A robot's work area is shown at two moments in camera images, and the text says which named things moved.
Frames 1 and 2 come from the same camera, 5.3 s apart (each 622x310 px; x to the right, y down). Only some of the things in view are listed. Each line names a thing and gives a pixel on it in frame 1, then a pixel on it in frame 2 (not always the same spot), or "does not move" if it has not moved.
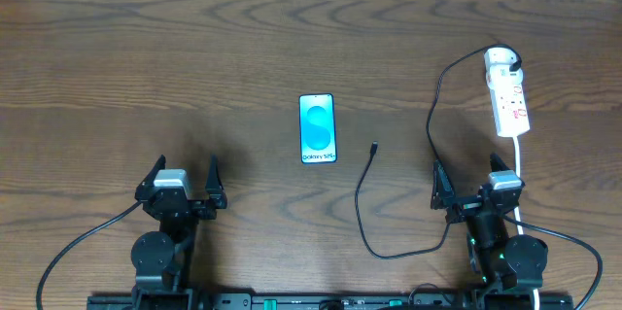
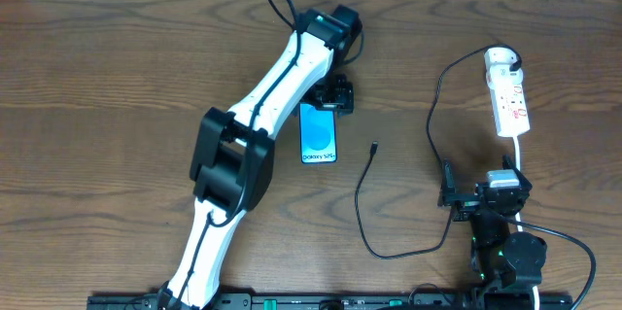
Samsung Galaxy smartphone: x=317 y=126 does not move
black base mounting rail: x=414 y=301 does not move
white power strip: x=508 y=100 does not move
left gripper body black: x=182 y=204 to x=333 y=97
